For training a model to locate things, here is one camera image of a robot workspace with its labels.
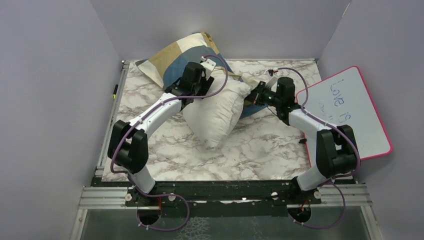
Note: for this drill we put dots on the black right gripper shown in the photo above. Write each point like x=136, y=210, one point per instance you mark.
x=254, y=96

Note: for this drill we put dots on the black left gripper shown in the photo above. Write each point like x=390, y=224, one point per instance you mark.
x=204, y=85

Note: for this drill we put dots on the blue yellow patchwork pillowcase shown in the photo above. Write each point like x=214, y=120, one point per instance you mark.
x=166, y=66

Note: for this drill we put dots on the white pillow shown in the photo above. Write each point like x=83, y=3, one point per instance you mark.
x=212, y=119

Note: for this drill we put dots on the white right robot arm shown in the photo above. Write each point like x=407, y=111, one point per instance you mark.
x=335, y=146

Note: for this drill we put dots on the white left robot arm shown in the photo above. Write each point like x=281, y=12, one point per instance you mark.
x=128, y=145

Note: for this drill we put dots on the pink framed whiteboard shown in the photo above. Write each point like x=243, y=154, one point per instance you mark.
x=344, y=99

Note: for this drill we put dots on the yellow black marker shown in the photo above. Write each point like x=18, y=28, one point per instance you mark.
x=114, y=94

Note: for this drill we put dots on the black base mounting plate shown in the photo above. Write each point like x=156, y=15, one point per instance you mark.
x=199, y=190

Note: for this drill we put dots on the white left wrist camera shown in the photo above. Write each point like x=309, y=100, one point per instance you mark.
x=209, y=66

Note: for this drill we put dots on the aluminium front rail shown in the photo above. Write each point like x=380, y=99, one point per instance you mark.
x=116, y=198

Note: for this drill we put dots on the aluminium table edge rail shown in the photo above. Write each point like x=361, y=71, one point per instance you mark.
x=113, y=114

